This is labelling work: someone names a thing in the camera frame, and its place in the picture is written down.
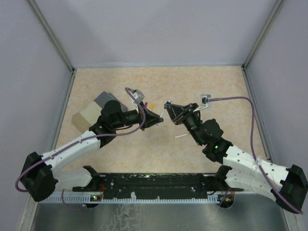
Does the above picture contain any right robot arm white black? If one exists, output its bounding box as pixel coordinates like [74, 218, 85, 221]
[164, 103, 308, 214]

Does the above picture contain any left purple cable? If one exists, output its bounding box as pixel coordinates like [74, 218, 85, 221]
[14, 87, 147, 211]

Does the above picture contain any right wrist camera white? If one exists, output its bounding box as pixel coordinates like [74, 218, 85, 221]
[194, 94, 212, 112]

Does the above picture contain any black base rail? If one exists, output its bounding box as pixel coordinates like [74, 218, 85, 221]
[73, 173, 229, 200]

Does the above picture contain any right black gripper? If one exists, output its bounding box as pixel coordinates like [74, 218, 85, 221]
[165, 103, 205, 146]

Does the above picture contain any purple cable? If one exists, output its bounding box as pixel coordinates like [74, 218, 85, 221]
[204, 96, 304, 214]
[14, 87, 147, 211]

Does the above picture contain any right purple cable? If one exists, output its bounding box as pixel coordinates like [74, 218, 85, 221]
[204, 96, 304, 214]

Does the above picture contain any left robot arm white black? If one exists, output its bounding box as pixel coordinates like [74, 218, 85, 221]
[15, 100, 164, 202]

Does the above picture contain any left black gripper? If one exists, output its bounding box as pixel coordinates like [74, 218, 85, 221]
[113, 102, 164, 131]

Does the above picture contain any folded grey beige cloth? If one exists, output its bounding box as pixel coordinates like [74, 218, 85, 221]
[71, 91, 128, 133]

